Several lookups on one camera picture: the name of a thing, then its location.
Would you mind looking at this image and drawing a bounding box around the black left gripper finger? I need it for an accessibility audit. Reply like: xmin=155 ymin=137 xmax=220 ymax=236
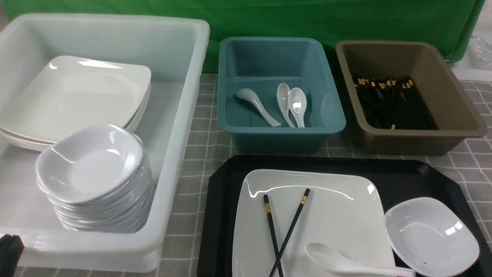
xmin=0 ymin=234 xmax=25 ymax=277

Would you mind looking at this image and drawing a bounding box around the black chopstick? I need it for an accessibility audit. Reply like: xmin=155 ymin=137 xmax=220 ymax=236
xmin=263 ymin=194 xmax=279 ymax=258
xmin=269 ymin=188 xmax=311 ymax=277

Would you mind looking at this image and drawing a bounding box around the white spoon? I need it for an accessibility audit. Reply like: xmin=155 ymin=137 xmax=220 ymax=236
xmin=305 ymin=242 xmax=416 ymax=277
xmin=288 ymin=87 xmax=308 ymax=128
xmin=276 ymin=83 xmax=295 ymax=128
xmin=235 ymin=88 xmax=281 ymax=127

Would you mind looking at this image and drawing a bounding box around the white square rice plate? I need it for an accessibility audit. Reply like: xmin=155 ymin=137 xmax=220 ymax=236
xmin=231 ymin=169 xmax=395 ymax=277

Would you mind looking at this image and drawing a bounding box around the small white bowl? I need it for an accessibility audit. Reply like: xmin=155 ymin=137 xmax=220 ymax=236
xmin=384 ymin=197 xmax=480 ymax=277

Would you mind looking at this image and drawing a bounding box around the top white square plate stack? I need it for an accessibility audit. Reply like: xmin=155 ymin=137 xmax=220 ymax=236
xmin=1 ymin=55 xmax=152 ymax=143

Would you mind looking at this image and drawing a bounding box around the lower white bowls stack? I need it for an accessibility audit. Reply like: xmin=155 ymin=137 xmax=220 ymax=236
xmin=37 ymin=135 xmax=153 ymax=234

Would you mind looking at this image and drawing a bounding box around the top white bowl stack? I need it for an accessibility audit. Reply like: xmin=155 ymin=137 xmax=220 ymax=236
xmin=35 ymin=124 xmax=146 ymax=204

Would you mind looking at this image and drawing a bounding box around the lower white plates stack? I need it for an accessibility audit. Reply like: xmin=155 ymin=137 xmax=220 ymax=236
xmin=0 ymin=85 xmax=151 ymax=152

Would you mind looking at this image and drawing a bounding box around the large white plastic bin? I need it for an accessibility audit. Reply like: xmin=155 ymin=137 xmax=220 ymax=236
xmin=0 ymin=13 xmax=209 ymax=272

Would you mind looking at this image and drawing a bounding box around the teal plastic bin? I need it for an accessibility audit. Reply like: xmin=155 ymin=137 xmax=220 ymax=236
xmin=217 ymin=37 xmax=346 ymax=153

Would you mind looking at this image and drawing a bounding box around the black serving tray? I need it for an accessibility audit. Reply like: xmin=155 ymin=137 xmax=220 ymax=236
xmin=196 ymin=155 xmax=492 ymax=277

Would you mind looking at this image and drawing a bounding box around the bundle of black chopsticks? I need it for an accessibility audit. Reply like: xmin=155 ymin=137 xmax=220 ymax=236
xmin=352 ymin=74 xmax=438 ymax=131

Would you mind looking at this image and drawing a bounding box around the brown plastic bin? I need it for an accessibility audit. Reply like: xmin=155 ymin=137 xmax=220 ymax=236
xmin=336 ymin=40 xmax=487 ymax=155

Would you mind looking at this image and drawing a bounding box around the grey checked tablecloth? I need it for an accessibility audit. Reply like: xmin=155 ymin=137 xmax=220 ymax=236
xmin=14 ymin=74 xmax=491 ymax=277

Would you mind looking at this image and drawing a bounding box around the green cloth backdrop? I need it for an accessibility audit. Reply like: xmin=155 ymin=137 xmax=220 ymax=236
xmin=1 ymin=0 xmax=485 ymax=73

